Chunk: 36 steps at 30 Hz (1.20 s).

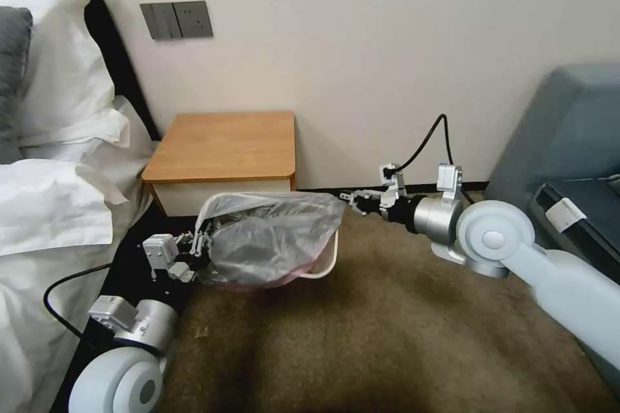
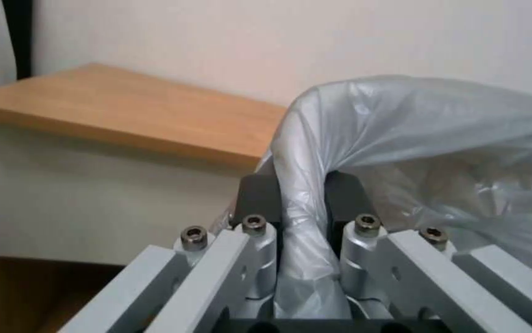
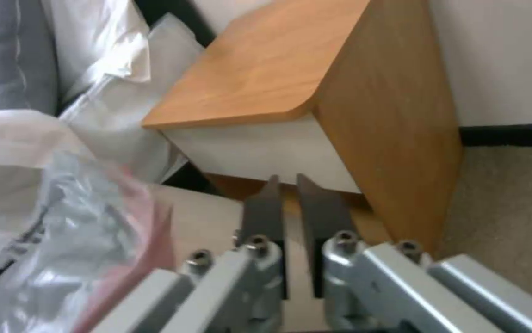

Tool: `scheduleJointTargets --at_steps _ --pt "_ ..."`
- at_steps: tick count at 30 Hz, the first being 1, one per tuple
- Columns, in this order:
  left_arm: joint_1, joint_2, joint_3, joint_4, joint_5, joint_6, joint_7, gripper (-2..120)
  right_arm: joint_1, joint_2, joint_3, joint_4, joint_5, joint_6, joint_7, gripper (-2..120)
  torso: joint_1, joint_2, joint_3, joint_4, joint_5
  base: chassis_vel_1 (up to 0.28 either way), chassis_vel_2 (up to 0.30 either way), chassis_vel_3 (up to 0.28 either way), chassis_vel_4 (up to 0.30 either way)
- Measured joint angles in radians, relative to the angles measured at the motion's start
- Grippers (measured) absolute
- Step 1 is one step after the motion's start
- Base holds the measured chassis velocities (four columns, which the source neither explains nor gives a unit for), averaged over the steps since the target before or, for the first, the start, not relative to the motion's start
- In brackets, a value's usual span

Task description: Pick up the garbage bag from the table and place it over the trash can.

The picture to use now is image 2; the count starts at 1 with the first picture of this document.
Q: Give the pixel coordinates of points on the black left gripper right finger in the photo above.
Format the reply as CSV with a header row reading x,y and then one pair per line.
x,y
400,274

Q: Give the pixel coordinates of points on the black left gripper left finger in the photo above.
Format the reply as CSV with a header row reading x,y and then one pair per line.
x,y
219,270

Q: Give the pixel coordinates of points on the wooden table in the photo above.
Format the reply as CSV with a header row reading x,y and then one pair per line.
x,y
108,114

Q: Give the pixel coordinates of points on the translucent white garbage bag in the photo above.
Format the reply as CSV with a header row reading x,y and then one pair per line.
x,y
414,149

